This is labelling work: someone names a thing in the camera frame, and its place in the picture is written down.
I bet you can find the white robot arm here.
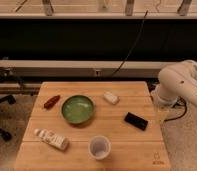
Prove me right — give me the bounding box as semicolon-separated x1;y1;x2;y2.
155;60;197;107

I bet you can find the white sponge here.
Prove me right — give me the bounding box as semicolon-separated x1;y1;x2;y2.
103;91;119;105

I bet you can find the black hanging cable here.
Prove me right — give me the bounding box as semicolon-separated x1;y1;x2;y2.
110;9;149;77

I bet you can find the green bowl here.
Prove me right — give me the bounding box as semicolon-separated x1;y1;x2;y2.
61;95;94;124

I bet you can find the black rectangular block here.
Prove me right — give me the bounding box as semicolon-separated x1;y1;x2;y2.
124;112;148;131

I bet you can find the white tube bottle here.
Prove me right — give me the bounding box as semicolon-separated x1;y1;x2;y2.
34;129;69;151

